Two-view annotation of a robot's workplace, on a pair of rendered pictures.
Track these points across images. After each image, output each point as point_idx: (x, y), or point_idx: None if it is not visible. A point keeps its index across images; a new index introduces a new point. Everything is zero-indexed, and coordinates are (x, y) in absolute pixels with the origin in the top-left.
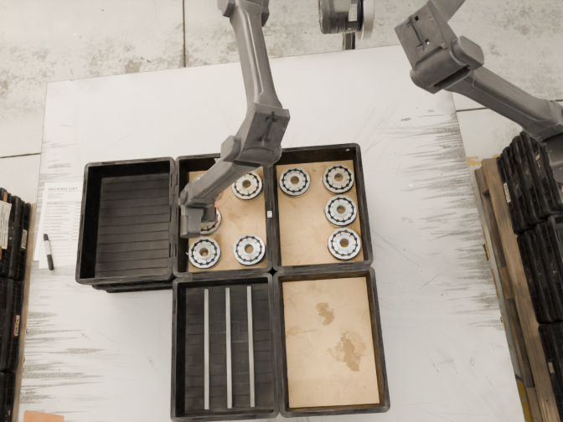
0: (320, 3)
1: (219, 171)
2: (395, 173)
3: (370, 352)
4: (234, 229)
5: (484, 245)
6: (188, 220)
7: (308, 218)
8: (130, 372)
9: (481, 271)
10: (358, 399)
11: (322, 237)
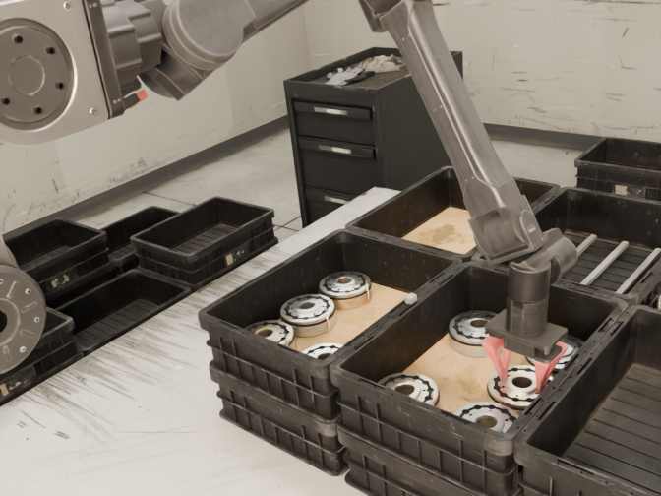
0: (0, 279)
1: (450, 63)
2: (175, 387)
3: (420, 228)
4: (481, 372)
5: (198, 291)
6: (547, 234)
7: (355, 335)
8: None
9: (231, 279)
10: (468, 213)
11: (361, 312)
